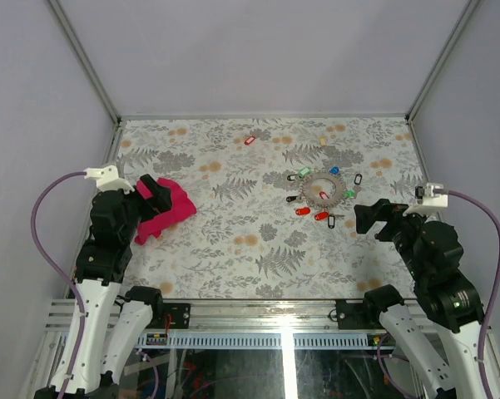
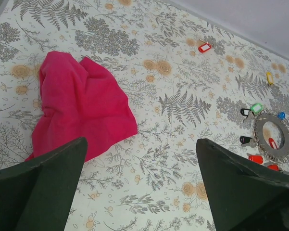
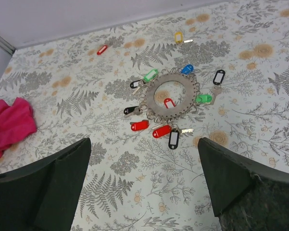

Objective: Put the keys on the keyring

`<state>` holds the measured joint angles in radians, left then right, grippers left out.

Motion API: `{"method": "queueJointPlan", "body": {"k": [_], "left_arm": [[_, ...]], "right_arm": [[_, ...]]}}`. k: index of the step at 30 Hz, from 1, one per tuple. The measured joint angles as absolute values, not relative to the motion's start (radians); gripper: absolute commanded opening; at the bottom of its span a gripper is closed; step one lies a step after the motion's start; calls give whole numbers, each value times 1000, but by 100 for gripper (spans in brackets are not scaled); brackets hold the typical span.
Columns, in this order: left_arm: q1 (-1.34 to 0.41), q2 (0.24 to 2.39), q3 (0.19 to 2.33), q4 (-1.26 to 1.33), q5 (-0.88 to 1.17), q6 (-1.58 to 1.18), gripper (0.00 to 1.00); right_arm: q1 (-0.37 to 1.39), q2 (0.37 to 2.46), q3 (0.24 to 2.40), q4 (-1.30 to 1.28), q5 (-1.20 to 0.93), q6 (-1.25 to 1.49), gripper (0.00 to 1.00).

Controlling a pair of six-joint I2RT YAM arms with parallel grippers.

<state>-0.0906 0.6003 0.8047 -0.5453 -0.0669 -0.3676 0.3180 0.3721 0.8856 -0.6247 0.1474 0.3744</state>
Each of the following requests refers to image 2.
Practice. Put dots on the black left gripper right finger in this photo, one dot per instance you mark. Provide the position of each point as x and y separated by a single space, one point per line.
243 195

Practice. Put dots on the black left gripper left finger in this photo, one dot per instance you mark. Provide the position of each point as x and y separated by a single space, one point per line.
37 195

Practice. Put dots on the large metal keyring with keys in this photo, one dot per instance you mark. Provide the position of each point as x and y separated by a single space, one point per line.
270 135

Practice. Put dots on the crumpled pink cloth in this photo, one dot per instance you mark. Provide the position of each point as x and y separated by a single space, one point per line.
80 99

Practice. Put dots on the yellow key tag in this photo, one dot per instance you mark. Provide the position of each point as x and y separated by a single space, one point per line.
270 79

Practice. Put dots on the red key tag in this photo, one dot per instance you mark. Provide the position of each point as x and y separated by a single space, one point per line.
204 48

